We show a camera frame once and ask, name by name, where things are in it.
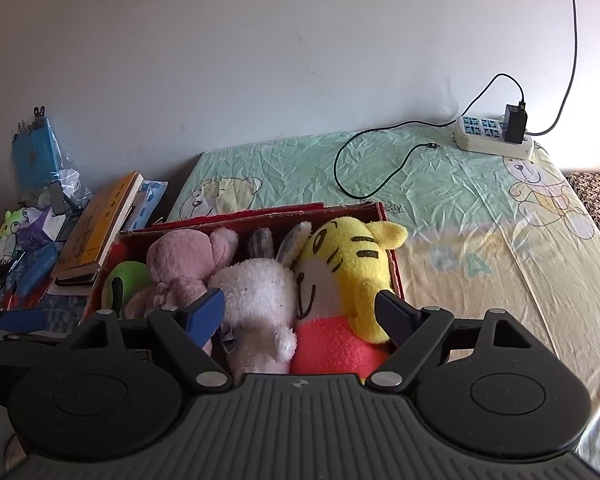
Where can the blue patterned box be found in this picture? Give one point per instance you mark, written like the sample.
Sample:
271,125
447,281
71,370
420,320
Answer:
152,197

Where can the black phone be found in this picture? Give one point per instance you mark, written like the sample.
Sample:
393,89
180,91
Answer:
56,197

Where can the blue pencil case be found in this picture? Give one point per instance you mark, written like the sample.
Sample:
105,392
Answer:
35,267

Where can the white purple toy figure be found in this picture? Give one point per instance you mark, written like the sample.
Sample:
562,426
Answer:
40,225

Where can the white rabbit plush toy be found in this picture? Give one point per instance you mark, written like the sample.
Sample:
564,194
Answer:
255,290

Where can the yellow tiger plush toy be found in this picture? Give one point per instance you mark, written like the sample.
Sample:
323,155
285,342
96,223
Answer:
350,260

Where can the small green alien toy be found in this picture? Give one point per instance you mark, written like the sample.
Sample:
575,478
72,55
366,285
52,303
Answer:
10,220

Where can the red cardboard box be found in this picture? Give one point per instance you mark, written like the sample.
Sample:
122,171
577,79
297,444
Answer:
240,217

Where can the clear plastic bag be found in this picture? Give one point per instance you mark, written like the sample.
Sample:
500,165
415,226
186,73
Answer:
72,180

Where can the white power strip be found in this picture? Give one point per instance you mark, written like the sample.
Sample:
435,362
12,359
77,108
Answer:
475,142

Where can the pink plush toy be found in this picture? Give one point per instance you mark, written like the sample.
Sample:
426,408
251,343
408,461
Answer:
180,260

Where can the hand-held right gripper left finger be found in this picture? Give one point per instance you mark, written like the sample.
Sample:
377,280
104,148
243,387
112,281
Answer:
205,317

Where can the green plush toy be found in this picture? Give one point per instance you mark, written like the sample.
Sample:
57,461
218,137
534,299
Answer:
130,277

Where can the printed bed sheet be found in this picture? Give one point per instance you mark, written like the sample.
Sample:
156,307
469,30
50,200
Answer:
480,270

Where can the blue plastic packet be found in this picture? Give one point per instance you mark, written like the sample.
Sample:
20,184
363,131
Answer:
37,155

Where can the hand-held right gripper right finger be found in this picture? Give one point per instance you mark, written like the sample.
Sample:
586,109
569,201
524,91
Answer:
392,312

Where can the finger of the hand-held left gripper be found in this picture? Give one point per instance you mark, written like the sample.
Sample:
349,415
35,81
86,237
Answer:
20,321

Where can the black power adapter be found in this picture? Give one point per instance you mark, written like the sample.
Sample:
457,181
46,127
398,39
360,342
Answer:
515,125

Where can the yellow book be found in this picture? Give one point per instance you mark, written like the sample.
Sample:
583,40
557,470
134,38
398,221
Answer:
97,220

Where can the black notebook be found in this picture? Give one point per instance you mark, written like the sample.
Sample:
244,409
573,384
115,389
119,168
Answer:
75,277

